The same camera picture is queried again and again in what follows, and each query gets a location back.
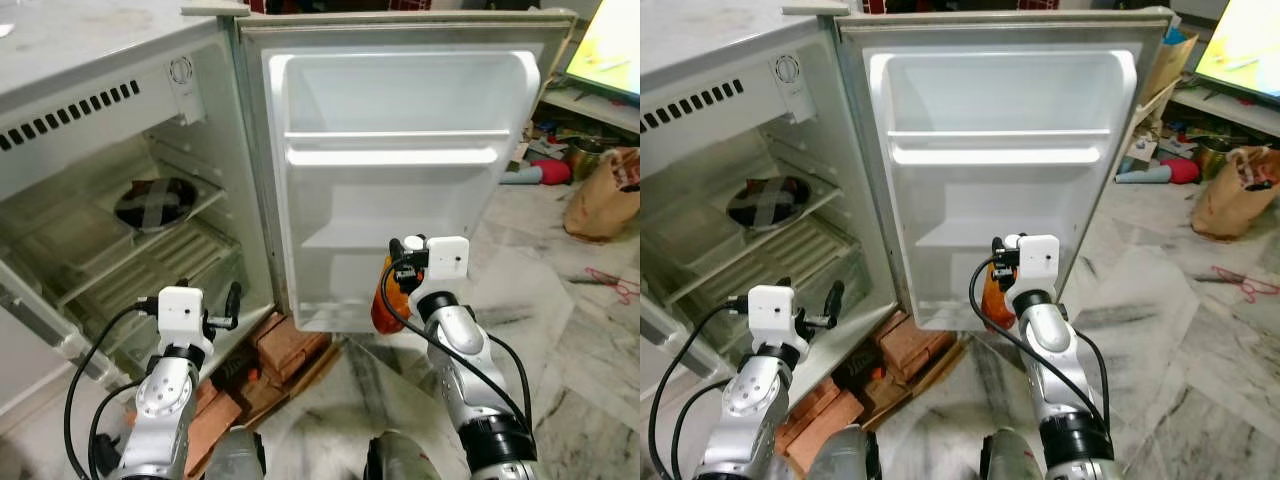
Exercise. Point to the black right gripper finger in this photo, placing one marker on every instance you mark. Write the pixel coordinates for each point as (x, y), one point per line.
(396, 252)
(997, 251)

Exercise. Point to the orange plastic bottle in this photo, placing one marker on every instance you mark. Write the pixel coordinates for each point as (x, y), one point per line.
(992, 308)
(385, 312)

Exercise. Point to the grey mini fridge door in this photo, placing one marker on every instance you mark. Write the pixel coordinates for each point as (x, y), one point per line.
(400, 100)
(1000, 100)

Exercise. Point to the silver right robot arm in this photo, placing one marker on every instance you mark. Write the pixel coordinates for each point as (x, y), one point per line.
(1045, 340)
(460, 345)

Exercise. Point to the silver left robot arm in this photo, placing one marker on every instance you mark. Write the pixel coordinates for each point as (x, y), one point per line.
(165, 400)
(750, 400)

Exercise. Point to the white fridge interior shelf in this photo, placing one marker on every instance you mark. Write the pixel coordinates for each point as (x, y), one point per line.
(150, 245)
(770, 245)

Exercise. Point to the grey mini fridge body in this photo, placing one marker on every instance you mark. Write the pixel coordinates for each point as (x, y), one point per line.
(720, 40)
(90, 45)

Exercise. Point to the black orange small object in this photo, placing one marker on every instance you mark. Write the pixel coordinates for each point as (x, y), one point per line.
(865, 375)
(240, 375)

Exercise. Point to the red clay brick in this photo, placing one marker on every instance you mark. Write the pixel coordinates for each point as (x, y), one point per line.
(305, 355)
(290, 335)
(825, 425)
(910, 335)
(212, 425)
(920, 358)

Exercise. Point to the black round dish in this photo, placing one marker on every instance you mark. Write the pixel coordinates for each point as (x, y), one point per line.
(768, 205)
(155, 205)

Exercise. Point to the pink and blue bottle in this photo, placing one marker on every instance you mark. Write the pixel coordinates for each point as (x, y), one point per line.
(1180, 170)
(550, 172)

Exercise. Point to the grey right robot leg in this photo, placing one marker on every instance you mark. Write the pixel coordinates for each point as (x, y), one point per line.
(400, 460)
(1012, 460)

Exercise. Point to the brown paper bag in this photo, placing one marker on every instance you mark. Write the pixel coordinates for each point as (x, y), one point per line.
(1230, 205)
(600, 205)

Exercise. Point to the gold metal pot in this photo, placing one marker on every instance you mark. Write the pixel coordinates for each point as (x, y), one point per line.
(588, 160)
(1215, 158)

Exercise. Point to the white television shelf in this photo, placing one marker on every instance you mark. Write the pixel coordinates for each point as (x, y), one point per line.
(1225, 112)
(600, 108)

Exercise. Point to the brown printed cardboard box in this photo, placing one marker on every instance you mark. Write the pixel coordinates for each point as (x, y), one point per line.
(1172, 70)

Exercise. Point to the flat screen television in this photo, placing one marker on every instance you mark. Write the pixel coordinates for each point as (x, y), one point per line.
(1245, 45)
(610, 50)

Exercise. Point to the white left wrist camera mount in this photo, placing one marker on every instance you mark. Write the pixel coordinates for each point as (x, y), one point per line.
(180, 312)
(772, 312)

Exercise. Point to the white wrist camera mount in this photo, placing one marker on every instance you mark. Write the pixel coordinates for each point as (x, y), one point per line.
(180, 312)
(448, 262)
(1040, 262)
(772, 312)

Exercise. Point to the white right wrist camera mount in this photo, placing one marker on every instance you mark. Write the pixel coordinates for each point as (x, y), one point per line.
(448, 262)
(1040, 262)

